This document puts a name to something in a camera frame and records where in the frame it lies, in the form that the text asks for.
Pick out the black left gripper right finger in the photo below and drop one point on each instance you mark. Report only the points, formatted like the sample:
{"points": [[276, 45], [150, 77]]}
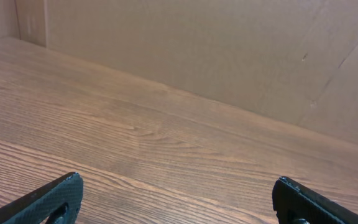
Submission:
{"points": [[295, 203]]}

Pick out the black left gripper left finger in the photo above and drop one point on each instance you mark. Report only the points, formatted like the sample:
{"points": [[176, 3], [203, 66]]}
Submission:
{"points": [[59, 201]]}

